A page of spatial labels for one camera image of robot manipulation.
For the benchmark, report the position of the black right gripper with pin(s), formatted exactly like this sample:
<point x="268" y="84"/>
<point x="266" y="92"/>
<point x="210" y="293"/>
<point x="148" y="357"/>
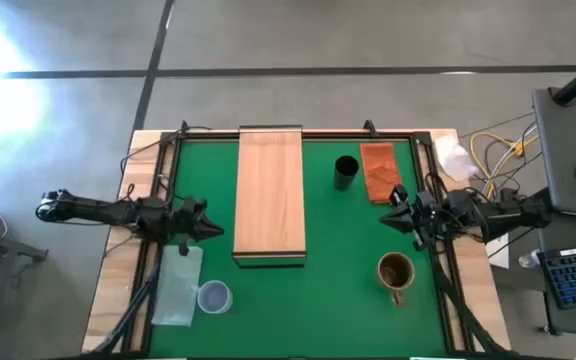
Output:
<point x="424" y="220"/>

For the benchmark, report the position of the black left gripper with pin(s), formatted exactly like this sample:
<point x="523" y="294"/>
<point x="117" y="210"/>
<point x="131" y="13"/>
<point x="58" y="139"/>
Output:
<point x="190" y="222"/>

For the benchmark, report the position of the brown ceramic mug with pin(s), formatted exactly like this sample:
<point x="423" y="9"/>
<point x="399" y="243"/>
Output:
<point x="395" y="272"/>

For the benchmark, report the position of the light blue mug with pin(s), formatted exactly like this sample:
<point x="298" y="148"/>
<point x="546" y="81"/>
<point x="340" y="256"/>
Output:
<point x="214" y="296"/>

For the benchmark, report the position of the tall black cup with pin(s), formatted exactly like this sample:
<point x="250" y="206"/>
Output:
<point x="345" y="172"/>

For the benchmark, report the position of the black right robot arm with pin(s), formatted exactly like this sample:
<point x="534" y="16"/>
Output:
<point x="498" y="215"/>

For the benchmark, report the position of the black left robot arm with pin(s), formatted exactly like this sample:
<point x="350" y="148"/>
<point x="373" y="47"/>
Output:
<point x="98" y="210"/>

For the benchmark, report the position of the wooden shelf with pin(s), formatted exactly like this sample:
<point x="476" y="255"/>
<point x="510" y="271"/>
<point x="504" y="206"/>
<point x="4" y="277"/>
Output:
<point x="269" y="195"/>

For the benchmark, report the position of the orange cloth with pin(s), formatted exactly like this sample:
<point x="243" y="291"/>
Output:
<point x="380" y="172"/>

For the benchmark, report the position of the pale blue-green cloth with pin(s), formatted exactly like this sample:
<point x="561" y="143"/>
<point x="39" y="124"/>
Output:
<point x="178" y="290"/>

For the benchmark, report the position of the white crumpled cloth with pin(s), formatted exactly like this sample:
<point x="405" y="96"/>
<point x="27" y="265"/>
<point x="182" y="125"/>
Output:
<point x="453" y="157"/>

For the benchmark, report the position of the white paper sheet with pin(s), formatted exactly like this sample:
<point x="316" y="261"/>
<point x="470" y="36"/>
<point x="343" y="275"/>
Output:
<point x="499" y="252"/>

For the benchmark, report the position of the green table mat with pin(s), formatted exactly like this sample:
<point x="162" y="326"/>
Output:
<point x="328" y="300"/>

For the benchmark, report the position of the clear plastic bottle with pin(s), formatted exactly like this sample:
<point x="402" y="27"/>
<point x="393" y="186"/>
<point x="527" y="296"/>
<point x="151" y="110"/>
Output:
<point x="529" y="259"/>

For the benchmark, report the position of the grey side table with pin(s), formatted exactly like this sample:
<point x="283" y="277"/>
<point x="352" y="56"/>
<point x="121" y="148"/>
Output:
<point x="563" y="150"/>

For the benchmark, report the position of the backlit black keyboard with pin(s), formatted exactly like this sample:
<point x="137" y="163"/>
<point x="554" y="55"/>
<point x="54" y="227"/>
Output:
<point x="575" y="275"/>

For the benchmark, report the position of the grey metal stand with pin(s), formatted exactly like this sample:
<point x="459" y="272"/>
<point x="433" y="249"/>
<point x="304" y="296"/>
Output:
<point x="13" y="250"/>

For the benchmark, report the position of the black metal frame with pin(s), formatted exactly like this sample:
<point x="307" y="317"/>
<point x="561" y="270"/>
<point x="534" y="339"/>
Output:
<point x="328" y="135"/>

